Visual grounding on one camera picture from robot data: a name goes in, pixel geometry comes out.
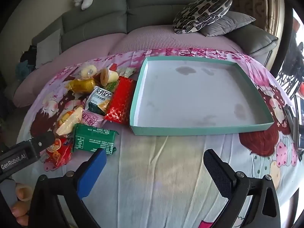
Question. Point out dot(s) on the teal cloth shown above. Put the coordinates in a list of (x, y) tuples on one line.
[(23, 68)]

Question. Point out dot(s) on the black and white patterned pillow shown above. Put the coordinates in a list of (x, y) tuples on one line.
[(204, 11)]

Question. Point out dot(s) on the person's left hand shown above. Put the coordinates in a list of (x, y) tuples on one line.
[(22, 193)]

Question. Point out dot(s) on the cream white snack packet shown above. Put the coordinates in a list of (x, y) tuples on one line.
[(127, 72)]

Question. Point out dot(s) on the dark clothing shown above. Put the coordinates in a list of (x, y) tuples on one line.
[(28, 54)]

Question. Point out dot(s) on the pink sofa cover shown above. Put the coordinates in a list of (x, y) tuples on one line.
[(95, 49)]

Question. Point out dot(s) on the pink snack packet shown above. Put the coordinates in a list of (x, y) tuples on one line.
[(92, 118)]

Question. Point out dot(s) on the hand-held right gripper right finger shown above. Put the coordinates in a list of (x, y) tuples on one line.
[(217, 175)]

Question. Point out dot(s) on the white and green snack packet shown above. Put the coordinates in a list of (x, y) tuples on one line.
[(99, 99)]

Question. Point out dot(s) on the red cartoon snack packet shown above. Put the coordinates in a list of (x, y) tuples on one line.
[(58, 153)]

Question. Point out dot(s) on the pudding cup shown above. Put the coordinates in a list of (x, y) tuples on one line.
[(108, 76)]

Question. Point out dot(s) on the yellow and white snack packet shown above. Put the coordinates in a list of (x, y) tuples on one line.
[(68, 121)]

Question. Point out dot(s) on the long red snack packet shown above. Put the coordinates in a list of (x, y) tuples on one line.
[(121, 99)]

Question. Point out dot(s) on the teal shallow cardboard box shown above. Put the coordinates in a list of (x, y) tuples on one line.
[(190, 95)]

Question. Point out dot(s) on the grey sofa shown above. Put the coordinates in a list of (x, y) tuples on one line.
[(147, 7)]

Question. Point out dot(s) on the green striped snack packet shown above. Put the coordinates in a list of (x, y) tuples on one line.
[(112, 85)]

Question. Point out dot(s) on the brown patterned curtain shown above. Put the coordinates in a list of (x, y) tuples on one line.
[(258, 2)]

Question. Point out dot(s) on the golden cake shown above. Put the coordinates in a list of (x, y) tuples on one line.
[(82, 85)]

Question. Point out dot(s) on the pink printed blanket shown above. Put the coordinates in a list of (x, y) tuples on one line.
[(154, 171)]

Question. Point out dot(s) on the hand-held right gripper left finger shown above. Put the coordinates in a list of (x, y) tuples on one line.
[(92, 173)]

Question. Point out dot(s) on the round bread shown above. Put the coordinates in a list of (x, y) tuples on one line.
[(86, 71)]

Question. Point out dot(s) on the light grey pillow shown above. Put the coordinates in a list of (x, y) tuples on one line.
[(47, 49)]

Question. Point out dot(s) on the dark red and white packet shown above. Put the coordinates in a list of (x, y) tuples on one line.
[(97, 76)]

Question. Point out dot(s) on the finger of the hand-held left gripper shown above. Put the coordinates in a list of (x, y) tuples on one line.
[(42, 143)]

